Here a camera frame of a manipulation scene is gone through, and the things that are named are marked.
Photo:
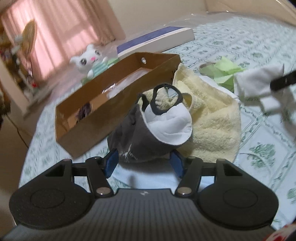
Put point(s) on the tan woven object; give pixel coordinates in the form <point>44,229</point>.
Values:
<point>31,37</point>

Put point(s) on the light green cloth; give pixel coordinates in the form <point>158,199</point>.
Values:
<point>226,67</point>

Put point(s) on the beige bed frame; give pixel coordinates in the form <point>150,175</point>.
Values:
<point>254,7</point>

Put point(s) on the red patterned cloth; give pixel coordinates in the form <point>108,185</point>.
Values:
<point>284,234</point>

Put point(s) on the wooden shelf unit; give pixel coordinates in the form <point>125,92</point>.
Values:
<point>16,92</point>

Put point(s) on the pale yellow towel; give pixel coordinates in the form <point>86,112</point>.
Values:
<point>212,120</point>

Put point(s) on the dark grey face mask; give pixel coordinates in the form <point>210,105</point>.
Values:
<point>129,136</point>

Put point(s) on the brown cardboard box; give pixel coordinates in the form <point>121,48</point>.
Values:
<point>92,126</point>

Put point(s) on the white bunny plush toy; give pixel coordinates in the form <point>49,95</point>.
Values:
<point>86,59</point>

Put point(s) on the pink curtain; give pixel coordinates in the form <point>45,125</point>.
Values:
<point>69,23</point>

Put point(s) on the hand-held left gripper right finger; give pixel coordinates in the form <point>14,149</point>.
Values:
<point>177,165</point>

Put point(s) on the white cloth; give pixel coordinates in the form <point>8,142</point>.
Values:
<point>252,81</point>

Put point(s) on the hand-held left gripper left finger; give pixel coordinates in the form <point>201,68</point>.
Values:
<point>112,163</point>

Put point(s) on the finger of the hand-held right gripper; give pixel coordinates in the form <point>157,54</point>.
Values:
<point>283,81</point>

